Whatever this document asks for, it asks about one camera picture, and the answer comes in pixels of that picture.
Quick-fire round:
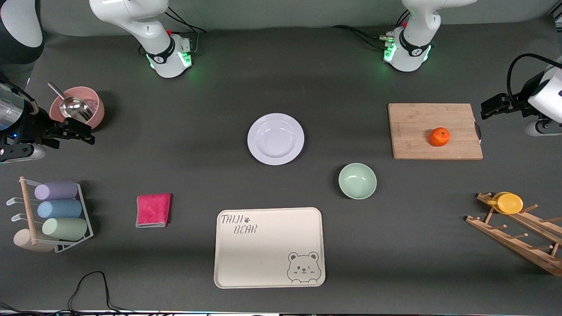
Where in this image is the pink folded cloth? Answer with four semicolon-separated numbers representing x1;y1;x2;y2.
136;194;172;228

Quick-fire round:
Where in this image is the purple cup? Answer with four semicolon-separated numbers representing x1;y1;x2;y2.
34;181;79;201

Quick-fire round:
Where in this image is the black arm base cable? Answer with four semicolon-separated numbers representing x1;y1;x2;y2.
331;9;411;50
165;7;207;55

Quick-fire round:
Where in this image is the wooden peg dish rack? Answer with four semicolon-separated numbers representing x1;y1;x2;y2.
466;192;562;277

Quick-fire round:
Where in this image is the light green bowl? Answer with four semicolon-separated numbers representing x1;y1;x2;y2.
338;163;377;200

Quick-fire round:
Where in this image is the metal scoop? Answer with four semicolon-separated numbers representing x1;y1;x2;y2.
47;82;94;121

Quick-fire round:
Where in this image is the white wire cup rack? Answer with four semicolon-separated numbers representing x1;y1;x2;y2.
6;176;94;253

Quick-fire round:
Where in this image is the yellow cup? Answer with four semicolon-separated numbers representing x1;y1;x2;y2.
492;192;524;215

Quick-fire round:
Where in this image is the white round plate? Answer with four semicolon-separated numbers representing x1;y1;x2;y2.
247;113;305;166

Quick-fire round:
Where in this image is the beige bear print tray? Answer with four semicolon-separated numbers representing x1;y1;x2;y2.
214;207;326;289

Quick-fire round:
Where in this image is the orange mandarin fruit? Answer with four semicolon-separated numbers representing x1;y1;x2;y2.
429;127;451;147

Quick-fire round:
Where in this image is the black left arm base cable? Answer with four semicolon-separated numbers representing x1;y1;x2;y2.
331;9;411;50

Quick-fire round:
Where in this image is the black cable on table edge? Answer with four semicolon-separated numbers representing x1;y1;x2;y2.
0;271;176;316

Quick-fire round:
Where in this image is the black right arm base cable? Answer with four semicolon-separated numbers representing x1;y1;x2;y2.
165;7;207;55

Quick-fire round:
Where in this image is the wooden cutting board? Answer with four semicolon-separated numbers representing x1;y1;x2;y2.
388;103;484;160

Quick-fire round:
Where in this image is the beige cup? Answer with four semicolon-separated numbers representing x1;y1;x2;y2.
13;229;55;253

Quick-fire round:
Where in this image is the blue cup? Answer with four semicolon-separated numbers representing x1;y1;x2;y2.
37;200;83;219

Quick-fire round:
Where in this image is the green cup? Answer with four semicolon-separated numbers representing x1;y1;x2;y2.
42;218;88;241

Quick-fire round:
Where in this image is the pink bowl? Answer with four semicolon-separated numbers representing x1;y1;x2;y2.
49;86;105;130

